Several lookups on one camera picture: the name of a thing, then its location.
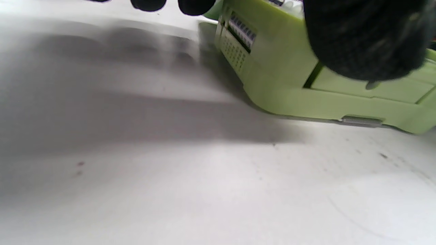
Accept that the person's left hand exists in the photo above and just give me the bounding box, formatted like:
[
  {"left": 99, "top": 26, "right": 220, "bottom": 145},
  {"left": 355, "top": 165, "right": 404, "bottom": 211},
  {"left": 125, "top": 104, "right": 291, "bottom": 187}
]
[{"left": 85, "top": 0, "right": 436, "bottom": 82}]

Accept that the green multifunction pencil case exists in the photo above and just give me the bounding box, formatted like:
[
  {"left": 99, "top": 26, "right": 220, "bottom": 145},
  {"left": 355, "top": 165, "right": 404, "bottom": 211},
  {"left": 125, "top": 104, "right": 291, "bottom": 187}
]
[{"left": 199, "top": 0, "right": 436, "bottom": 135}]

